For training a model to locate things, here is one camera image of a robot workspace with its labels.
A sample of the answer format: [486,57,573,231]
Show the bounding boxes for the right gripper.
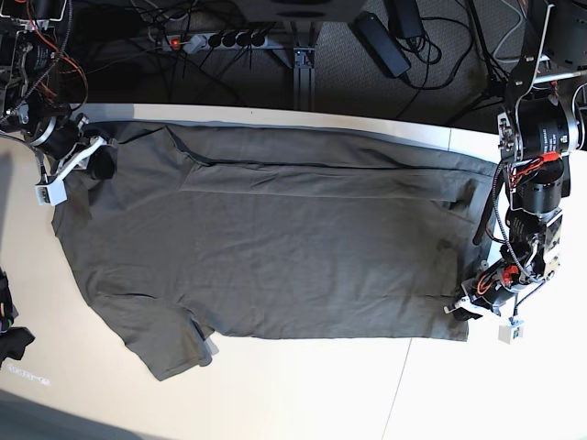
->
[29,114,118,180]

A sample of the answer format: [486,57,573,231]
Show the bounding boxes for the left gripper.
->
[444,260,526,321]

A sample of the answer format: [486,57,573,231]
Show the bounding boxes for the grey T-shirt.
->
[52,122,495,380]

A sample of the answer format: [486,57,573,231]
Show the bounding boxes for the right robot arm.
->
[1,1,116,180]

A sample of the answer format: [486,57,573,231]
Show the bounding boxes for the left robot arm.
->
[445,1,586,321]

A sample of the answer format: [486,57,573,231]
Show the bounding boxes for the black power strip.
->
[156,30,270,54]

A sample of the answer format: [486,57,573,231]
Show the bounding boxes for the black cloth pile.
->
[0,270,36,364]

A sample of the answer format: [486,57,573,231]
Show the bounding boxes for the black tripod stand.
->
[446,1,509,127]

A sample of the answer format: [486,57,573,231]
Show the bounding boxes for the white label sticker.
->
[6,363,51,387]

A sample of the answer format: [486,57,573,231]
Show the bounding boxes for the black power brick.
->
[384,0,424,39]
[350,11,411,79]

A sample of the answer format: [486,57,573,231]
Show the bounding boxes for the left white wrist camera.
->
[498,322,525,345]

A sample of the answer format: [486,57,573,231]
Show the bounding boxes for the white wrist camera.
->
[35,180,67,206]
[498,322,525,345]

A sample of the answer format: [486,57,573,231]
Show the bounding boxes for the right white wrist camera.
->
[35,180,67,206]

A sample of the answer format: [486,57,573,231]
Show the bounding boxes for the aluminium frame post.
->
[292,46,316,112]

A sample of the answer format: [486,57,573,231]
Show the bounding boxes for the grey cable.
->
[493,0,528,63]

